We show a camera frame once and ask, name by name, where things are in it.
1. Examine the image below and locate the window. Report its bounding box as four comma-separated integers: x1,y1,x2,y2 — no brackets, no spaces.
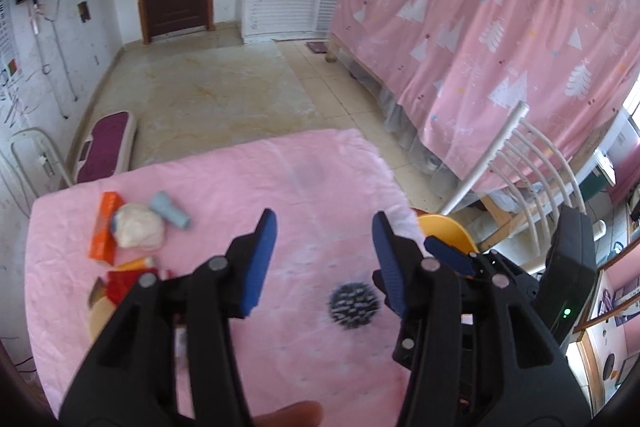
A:
627,72,640,132

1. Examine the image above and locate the white paper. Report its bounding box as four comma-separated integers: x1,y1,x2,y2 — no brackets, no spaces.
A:
111,203,166,250

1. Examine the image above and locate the yellow plastic bowl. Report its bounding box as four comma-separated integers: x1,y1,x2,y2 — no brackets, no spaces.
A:
415,214,479,258

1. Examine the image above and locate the white wall chart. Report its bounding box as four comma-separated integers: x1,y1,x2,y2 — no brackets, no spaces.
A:
0,0,21,100

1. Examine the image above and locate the grey plastic tube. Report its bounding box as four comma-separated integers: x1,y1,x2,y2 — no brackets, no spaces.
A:
150,191,192,230

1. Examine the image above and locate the red packet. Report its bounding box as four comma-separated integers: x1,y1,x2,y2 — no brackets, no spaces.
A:
106,269,173,305

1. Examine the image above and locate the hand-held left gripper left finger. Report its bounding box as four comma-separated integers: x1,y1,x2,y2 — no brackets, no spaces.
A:
59,208,277,427

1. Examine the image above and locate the pink tablecloth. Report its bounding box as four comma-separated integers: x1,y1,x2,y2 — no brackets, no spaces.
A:
25,129,436,427

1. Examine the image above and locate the pink window curtain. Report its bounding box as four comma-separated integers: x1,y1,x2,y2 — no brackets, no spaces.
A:
607,142,640,208

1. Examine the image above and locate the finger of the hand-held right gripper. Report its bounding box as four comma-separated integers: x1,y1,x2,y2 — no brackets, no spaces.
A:
424,236,540,305

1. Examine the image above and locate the wooden shelf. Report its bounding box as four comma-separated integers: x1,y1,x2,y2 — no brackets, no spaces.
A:
575,232,640,408

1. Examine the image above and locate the orange cardboard box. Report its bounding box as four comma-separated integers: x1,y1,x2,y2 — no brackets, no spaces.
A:
87,192,126,265

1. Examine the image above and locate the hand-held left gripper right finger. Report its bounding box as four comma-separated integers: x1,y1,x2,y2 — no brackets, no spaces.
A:
371,210,593,427

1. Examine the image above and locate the white slatted chair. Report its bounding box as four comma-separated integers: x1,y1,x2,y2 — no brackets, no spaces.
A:
440,102,606,268

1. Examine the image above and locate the brown wrapper piece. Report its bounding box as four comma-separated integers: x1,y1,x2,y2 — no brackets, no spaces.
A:
89,278,108,310

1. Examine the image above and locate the pink tree-print curtain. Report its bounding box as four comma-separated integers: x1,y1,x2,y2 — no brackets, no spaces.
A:
330,0,640,195

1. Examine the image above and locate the black spiky ball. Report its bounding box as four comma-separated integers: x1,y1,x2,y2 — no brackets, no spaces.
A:
327,282,378,330

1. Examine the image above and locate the person's left hand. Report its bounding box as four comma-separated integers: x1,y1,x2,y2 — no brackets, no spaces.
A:
252,401,325,427

